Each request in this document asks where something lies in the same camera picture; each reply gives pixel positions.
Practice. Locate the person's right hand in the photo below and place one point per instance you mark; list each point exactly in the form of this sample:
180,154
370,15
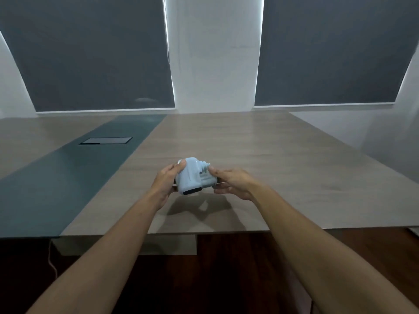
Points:
237,184

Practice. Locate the person's left hand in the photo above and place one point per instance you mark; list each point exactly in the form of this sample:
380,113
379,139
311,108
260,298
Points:
163,184

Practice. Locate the person's right thumb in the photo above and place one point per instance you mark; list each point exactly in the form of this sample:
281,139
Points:
216,172

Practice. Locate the person's left thumb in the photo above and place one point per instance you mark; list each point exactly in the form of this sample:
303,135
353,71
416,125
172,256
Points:
176,166

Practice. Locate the white handheld device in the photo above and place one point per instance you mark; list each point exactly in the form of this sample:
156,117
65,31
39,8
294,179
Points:
191,175

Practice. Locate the person's right forearm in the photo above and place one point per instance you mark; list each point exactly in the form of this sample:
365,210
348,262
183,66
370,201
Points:
324,255

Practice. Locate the person's left forearm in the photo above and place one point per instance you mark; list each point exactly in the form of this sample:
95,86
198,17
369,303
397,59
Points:
98,255

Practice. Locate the grey roller blind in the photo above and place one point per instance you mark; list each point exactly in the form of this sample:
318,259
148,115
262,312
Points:
337,50
88,52

